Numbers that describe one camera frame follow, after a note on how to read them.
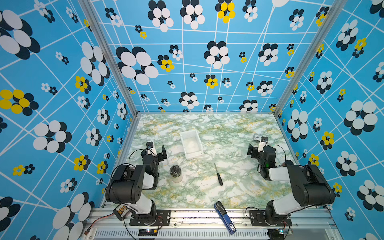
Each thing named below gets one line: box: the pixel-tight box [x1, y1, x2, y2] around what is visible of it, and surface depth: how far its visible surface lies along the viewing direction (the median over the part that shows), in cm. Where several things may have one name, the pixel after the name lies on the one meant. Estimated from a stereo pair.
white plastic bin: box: [180, 129, 204, 160], surface depth 101 cm
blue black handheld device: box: [214, 201, 237, 235], surface depth 73 cm
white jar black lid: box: [169, 164, 183, 183], surface depth 80 cm
